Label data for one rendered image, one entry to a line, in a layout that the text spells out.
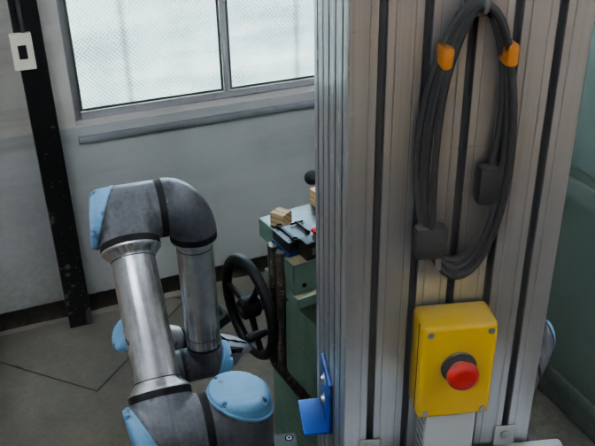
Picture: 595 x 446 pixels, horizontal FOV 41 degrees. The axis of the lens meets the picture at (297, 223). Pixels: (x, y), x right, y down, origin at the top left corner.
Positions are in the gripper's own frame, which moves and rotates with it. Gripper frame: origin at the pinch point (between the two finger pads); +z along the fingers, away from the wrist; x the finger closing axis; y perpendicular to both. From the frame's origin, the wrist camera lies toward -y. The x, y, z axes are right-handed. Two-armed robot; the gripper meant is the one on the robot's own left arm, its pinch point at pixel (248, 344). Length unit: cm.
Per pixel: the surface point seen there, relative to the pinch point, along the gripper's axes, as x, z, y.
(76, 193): -149, 8, 18
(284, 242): -7.7, 2.8, -25.9
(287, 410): -24, 46, 32
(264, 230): -35.0, 16.0, -19.7
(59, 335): -141, 21, 78
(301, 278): -1.5, 7.6, -19.7
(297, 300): 0.0, 8.2, -14.2
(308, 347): -10.8, 29.3, 3.2
